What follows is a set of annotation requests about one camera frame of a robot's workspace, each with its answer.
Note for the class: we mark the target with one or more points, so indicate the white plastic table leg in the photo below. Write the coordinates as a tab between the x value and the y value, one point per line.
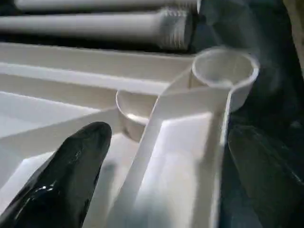
95	4
95	26

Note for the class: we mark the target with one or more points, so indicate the white plastic table top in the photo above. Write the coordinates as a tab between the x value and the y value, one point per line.
180	142

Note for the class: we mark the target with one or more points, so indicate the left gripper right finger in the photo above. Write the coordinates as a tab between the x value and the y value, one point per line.
270	185

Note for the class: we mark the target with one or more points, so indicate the black work surface mat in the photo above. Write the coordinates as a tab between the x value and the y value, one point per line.
275	71

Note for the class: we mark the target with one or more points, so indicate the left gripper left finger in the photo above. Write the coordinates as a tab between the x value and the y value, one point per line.
61	180

